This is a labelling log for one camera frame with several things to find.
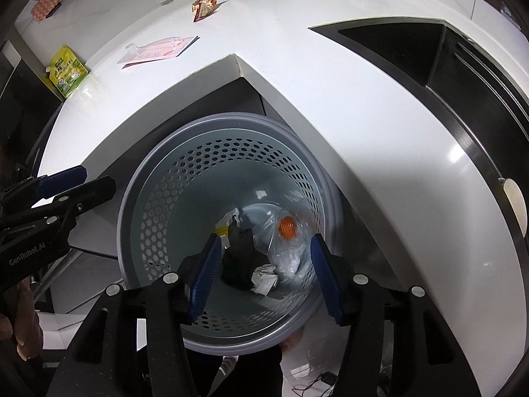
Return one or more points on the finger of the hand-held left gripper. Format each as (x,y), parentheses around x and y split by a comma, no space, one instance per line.
(93,192)
(62,180)

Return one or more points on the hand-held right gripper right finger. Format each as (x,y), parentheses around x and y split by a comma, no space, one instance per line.
(326,281)

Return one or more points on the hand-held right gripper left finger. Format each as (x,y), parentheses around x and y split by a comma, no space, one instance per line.
(204,281)

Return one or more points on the clear plastic cup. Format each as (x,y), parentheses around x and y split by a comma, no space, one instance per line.
(287,266)
(289,252)

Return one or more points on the dark grey cloth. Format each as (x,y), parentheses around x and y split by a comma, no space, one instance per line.
(239,252)

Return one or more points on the printed receipt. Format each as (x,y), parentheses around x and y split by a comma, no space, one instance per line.
(264,279)

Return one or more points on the white tissue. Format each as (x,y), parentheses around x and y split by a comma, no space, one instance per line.
(232,217)

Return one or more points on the grey perforated wastebasket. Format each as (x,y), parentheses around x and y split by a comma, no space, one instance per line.
(165,190)

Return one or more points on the person's left hand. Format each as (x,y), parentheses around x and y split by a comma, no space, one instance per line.
(27,318)

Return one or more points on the black stove top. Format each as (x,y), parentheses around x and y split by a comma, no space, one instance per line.
(20,91)

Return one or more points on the green refill pouch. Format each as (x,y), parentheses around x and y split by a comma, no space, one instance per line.
(66,72)

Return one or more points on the pink blister card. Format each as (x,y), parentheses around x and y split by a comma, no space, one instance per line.
(159,49)

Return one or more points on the white bowl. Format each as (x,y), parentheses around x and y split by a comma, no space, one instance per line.
(514,202)

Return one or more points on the red and white snack wrapper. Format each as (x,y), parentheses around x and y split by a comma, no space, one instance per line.
(204,7)

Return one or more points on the black kitchen sink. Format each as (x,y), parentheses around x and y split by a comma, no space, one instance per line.
(475,91)

